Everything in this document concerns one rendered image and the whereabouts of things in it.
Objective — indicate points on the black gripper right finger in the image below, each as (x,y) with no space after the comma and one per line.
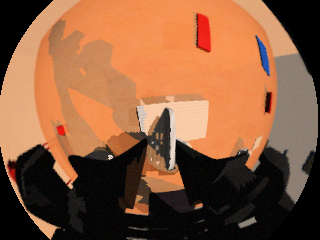
(200,172)

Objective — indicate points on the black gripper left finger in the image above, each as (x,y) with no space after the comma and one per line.
(123,173)

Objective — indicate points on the blue flat rectangular plate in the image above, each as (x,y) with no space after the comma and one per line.
(264,57)

